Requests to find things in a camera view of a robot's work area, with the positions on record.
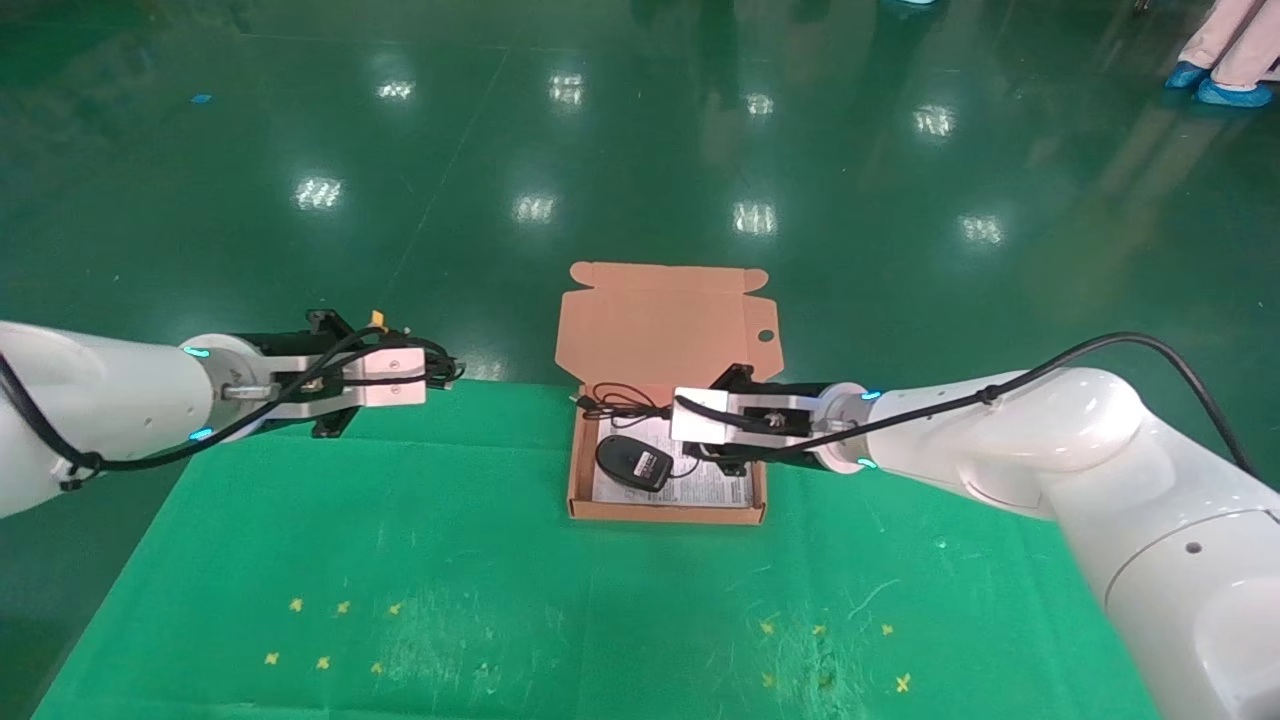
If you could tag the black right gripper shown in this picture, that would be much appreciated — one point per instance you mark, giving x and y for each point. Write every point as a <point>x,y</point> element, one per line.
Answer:
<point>735,378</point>

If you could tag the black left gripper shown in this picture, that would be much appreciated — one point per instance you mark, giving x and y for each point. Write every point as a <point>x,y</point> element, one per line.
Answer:
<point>290,345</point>

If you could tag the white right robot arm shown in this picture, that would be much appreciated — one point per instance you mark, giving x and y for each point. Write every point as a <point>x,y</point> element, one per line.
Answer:
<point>1100,450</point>

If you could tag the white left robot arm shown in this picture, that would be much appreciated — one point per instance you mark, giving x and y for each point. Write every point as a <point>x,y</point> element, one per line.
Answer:
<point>100,400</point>

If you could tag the open brown cardboard box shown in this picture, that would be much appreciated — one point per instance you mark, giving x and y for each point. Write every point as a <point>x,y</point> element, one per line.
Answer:
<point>665,320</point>

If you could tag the white printed instruction sheet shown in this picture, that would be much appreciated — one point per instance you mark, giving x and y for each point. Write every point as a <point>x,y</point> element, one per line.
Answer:
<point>715,490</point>

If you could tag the blue shoe cover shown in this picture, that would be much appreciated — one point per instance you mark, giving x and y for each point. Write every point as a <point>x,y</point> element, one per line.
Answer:
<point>1185,75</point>
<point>1235,95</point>

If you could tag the person in pink trousers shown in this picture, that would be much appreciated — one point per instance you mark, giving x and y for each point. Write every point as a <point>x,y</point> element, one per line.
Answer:
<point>1235,35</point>

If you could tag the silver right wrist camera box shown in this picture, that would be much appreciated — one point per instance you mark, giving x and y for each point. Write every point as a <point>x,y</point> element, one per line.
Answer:
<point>700,418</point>

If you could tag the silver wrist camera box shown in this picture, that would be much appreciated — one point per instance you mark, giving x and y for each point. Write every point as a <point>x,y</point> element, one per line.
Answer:
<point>700,418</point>
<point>395,385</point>

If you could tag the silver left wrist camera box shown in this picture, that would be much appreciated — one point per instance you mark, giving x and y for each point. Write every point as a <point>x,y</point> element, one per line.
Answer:
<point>395,385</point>

